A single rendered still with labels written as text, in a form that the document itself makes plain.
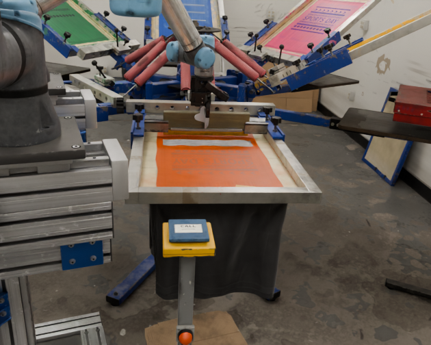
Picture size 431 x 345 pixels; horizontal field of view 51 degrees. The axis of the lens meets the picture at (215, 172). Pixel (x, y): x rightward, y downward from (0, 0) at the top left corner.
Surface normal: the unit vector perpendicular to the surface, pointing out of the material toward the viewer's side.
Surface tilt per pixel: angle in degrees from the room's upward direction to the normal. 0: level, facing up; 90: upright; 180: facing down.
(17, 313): 90
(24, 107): 73
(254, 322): 0
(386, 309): 0
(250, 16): 90
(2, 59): 90
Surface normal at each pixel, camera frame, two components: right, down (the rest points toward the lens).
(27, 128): 0.52, 0.07
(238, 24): 0.11, 0.40
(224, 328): 0.06, -0.92
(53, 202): 0.36, 0.39
